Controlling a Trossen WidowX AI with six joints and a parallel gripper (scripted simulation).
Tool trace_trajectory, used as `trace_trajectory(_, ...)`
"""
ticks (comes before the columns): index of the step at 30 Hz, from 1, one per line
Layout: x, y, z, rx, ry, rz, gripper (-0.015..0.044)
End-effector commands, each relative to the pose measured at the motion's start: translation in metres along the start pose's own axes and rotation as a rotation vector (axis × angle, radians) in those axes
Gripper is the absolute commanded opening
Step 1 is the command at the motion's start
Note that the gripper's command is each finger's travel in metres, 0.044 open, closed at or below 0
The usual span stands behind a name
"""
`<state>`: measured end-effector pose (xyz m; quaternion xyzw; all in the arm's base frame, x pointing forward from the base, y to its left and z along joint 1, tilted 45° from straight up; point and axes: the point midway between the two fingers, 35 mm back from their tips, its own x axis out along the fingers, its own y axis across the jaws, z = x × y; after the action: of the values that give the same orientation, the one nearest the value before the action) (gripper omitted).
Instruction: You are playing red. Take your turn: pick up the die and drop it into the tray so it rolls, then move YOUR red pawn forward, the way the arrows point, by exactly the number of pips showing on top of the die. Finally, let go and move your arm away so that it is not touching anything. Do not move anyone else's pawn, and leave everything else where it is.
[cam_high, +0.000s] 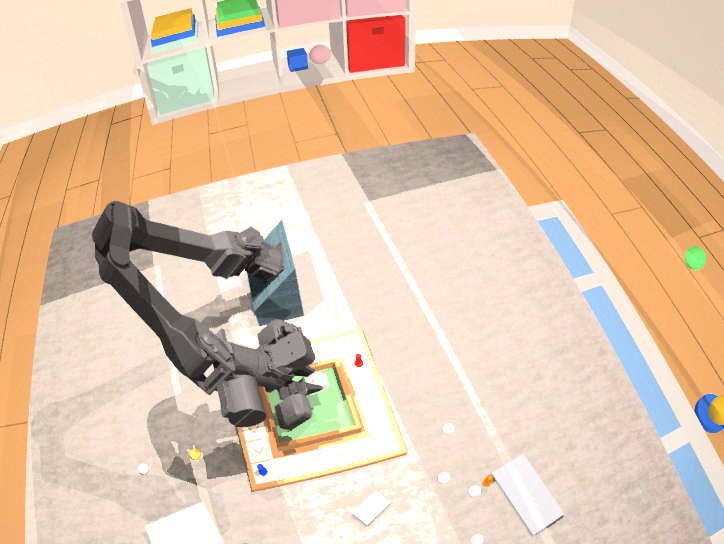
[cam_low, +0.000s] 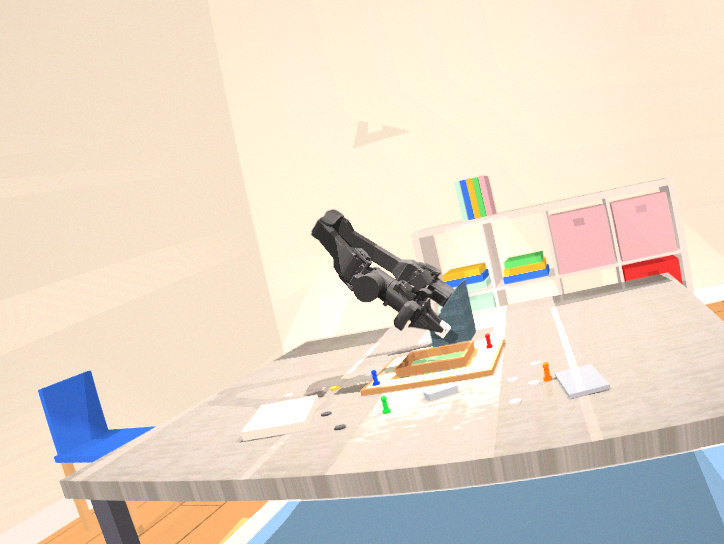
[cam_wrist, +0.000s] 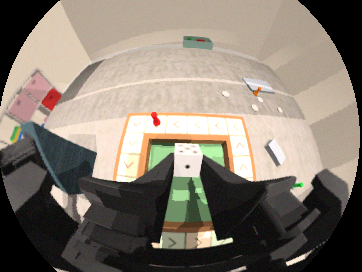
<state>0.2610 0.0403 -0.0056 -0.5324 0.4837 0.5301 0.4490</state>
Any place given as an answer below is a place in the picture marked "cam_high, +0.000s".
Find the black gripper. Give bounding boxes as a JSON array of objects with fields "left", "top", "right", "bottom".
[{"left": 254, "top": 319, "right": 323, "bottom": 430}]

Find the white die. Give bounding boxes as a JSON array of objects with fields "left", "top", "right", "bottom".
[{"left": 306, "top": 372, "right": 329, "bottom": 392}]

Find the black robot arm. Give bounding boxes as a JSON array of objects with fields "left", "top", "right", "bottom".
[{"left": 92, "top": 200, "right": 316, "bottom": 428}]

